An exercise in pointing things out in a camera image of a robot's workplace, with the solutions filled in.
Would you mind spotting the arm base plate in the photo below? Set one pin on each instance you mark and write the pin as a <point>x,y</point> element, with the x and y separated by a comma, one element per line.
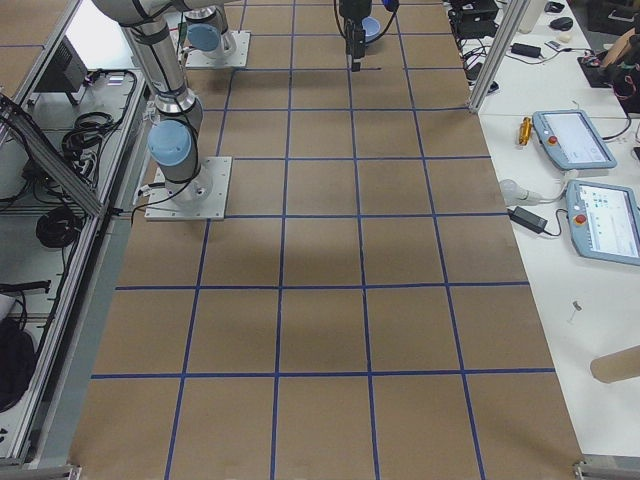
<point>204,198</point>
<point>196,59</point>

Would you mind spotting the aluminium frame post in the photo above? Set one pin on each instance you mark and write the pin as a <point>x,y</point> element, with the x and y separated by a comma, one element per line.
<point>510,22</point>

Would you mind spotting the yellow tool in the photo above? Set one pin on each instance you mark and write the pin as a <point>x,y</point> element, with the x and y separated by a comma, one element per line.
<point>524,132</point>

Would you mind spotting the black power adapter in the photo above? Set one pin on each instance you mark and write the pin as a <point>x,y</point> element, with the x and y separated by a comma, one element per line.
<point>527,219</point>

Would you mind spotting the near teach pendant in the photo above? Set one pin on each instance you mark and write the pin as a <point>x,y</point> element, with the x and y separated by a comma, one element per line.
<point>603,221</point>

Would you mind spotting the white light bulb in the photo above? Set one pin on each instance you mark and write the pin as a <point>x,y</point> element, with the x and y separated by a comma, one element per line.
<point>516,195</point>

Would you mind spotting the black control box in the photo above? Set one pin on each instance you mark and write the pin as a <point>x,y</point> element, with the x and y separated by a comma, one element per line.
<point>65,73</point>

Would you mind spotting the black computer mouse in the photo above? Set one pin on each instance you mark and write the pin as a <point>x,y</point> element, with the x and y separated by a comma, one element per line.
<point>562,24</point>

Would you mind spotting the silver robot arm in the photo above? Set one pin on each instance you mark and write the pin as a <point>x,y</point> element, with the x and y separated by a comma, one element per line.
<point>173,141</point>
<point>208,31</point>

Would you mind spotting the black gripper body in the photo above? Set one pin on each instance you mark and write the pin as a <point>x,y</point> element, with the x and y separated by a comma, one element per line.
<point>351,12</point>

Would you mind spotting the blue bowl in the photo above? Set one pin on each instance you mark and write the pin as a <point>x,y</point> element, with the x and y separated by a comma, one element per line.
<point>372,28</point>

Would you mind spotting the far teach pendant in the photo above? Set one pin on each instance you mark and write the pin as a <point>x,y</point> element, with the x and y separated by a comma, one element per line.
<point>571,141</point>

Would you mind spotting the teach pendant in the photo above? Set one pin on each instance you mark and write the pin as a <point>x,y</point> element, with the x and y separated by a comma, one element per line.
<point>603,221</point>
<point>571,141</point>

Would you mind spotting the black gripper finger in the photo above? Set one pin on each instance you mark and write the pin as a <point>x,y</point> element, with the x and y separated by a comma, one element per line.
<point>355,43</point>

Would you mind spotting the cardboard tube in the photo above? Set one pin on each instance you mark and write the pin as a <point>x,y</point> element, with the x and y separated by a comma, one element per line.
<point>617,366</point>

